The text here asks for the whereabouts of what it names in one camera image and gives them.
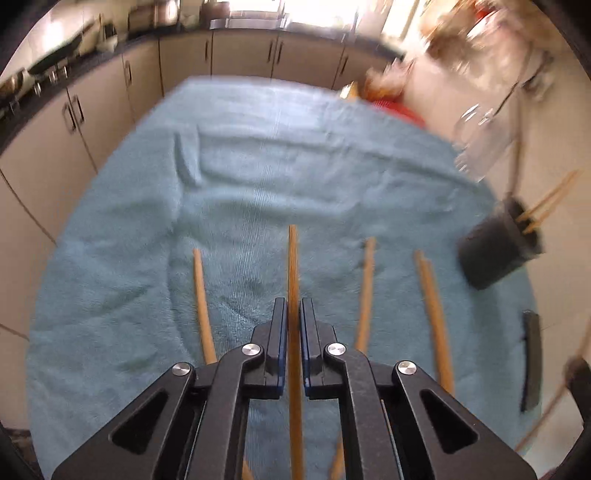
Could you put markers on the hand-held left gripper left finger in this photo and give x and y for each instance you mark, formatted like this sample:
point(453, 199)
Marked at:
point(277, 337)

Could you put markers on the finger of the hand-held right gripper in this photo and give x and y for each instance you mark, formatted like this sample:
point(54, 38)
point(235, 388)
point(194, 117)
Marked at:
point(581, 381)

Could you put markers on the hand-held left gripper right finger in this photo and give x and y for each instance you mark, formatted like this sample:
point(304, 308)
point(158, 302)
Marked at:
point(310, 337)

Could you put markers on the tan wooden chopstick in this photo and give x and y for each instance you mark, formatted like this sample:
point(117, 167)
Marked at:
point(367, 286)
point(542, 417)
point(431, 286)
point(551, 194)
point(202, 295)
point(434, 323)
point(545, 213)
point(294, 267)

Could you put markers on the dark grey perforated utensil holder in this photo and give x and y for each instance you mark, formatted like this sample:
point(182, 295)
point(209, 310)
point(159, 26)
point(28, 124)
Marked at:
point(498, 244)

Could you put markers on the black smartphone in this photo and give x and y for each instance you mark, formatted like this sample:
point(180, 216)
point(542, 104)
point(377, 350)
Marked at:
point(531, 360)

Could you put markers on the blue textured table cloth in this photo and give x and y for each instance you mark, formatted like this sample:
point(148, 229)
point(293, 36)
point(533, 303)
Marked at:
point(254, 184)

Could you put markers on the red object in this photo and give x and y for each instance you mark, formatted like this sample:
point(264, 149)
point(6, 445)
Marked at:
point(399, 110)

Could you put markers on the kitchen window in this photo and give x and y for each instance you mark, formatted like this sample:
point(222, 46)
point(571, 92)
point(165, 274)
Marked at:
point(286, 11)

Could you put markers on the black wok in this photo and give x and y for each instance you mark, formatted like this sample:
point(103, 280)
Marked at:
point(55, 62)

